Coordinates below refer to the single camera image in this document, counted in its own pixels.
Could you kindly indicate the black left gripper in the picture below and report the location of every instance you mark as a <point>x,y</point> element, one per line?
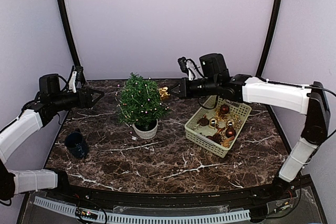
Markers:
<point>87,103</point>

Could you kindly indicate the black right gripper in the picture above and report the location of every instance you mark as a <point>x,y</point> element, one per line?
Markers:
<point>184,90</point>

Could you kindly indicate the small green christmas tree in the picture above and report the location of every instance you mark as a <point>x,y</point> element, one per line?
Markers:
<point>140,106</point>

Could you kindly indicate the beige perforated plastic basket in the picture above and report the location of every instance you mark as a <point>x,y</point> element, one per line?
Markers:
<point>197,129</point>

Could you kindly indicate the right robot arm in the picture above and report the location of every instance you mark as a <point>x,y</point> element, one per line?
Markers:
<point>309,100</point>

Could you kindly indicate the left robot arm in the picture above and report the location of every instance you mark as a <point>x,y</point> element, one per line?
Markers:
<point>35,115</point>

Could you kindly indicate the dark blue cup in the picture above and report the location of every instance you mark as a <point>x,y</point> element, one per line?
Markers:
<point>76,144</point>

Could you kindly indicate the gold bauble ornament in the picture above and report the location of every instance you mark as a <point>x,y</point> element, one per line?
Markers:
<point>212,123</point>
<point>230,123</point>

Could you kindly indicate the gold tinsel garland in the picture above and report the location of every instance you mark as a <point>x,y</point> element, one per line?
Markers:
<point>221,126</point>

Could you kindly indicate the brown pine cone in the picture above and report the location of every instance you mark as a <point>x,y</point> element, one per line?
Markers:
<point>217,138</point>

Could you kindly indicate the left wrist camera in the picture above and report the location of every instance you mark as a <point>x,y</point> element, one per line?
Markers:
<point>79,74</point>

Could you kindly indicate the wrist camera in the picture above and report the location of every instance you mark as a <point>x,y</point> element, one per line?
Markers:
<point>182,64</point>
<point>79,74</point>

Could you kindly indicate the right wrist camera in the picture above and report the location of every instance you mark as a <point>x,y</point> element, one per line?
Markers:
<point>182,64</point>

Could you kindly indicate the left black frame post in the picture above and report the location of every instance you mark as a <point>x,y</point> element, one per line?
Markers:
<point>68,33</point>

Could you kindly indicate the black frame post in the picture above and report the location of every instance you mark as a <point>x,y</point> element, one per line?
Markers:
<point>68,33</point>
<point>269,37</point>

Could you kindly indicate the grey slotted cable duct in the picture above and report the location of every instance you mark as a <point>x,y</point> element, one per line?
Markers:
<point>143,215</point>

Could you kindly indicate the black front table rail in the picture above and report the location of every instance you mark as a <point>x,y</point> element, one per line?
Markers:
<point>253,197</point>

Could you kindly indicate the right black frame post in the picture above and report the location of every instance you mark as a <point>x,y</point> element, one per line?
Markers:
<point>269,37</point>

